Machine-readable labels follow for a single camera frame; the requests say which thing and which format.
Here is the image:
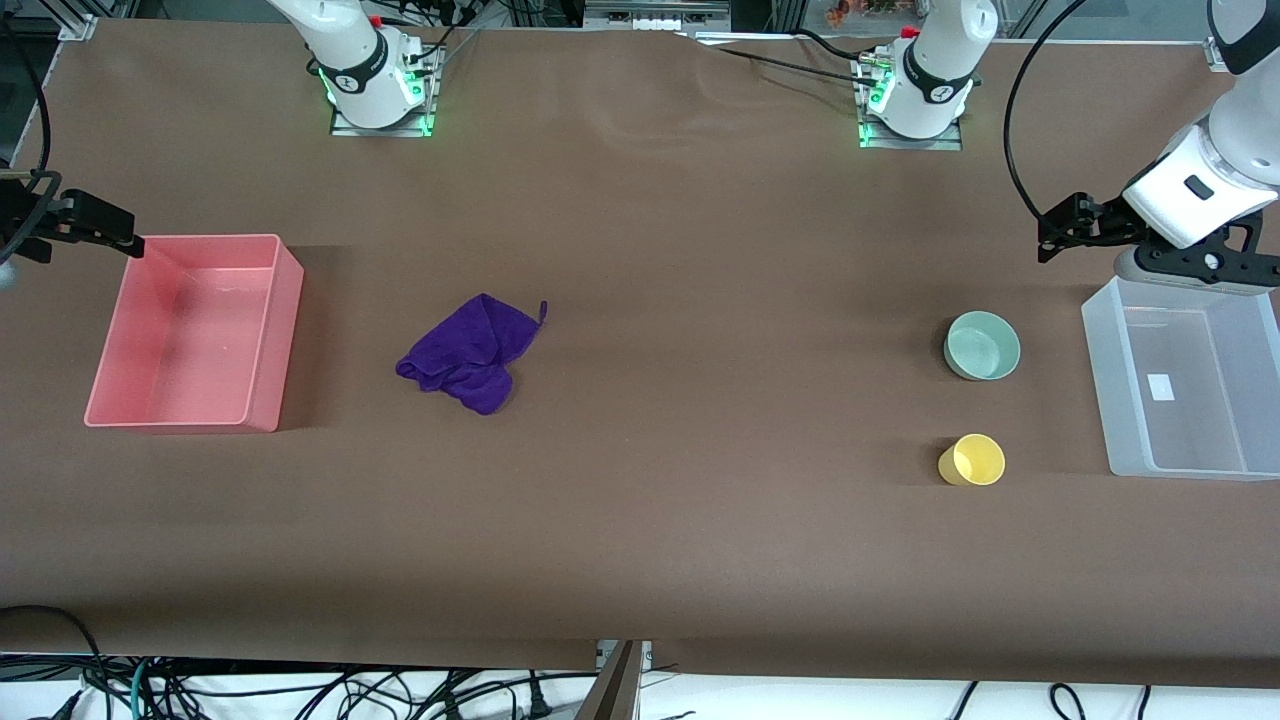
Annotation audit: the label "yellow plastic cup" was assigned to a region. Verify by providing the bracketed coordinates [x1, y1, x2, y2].
[937, 433, 1006, 488]

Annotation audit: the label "purple cloth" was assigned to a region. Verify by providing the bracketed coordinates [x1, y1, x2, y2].
[395, 293, 549, 416]

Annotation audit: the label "mint green bowl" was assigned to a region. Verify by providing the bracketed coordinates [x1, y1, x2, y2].
[944, 310, 1022, 382]

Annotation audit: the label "pink plastic bin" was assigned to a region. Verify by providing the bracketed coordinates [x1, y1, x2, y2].
[84, 234, 305, 434]

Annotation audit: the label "translucent white plastic bin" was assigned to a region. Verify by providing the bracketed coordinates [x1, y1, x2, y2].
[1081, 276, 1280, 482]

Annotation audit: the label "white power strip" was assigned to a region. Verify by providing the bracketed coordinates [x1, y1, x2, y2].
[583, 0, 733, 32]

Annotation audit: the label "grey table leg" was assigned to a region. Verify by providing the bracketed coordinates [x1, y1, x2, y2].
[575, 640, 643, 720]

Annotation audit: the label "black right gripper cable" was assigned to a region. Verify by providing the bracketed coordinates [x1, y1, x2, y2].
[0, 15, 53, 183]

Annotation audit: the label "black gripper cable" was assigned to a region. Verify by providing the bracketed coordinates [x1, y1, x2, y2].
[0, 15, 53, 183]
[1003, 0, 1093, 227]

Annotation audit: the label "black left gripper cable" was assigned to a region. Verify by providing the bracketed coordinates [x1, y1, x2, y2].
[1003, 0, 1093, 227]

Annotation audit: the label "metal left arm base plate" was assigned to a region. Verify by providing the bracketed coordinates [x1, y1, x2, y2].
[857, 52, 964, 152]

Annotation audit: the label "aluminium frame corner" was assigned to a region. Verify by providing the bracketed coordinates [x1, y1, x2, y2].
[58, 0, 103, 42]

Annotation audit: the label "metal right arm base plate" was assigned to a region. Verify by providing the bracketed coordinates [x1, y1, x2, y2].
[329, 38, 441, 139]

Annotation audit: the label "black cable on table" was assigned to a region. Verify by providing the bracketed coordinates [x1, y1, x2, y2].
[795, 28, 893, 65]
[712, 46, 867, 81]

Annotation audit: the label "black looped floor cable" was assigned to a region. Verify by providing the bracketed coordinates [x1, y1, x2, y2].
[0, 604, 109, 720]

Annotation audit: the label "tangled black floor cables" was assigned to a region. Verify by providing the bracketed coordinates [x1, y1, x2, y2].
[150, 665, 601, 720]

